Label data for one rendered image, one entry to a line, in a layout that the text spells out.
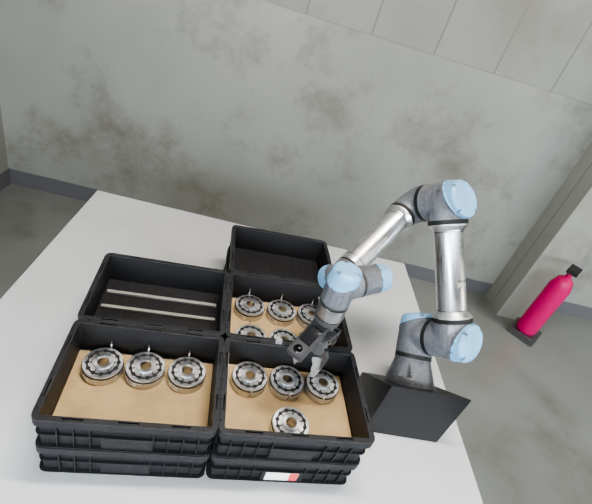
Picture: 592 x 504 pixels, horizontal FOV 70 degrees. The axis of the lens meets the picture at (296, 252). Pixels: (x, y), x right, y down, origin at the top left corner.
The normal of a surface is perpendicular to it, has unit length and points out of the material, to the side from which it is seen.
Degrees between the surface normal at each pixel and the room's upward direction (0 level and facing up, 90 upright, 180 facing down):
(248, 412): 0
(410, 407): 90
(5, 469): 0
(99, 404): 0
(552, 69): 90
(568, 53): 90
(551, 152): 90
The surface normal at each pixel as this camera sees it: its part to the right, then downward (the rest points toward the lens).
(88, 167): -0.02, 0.57
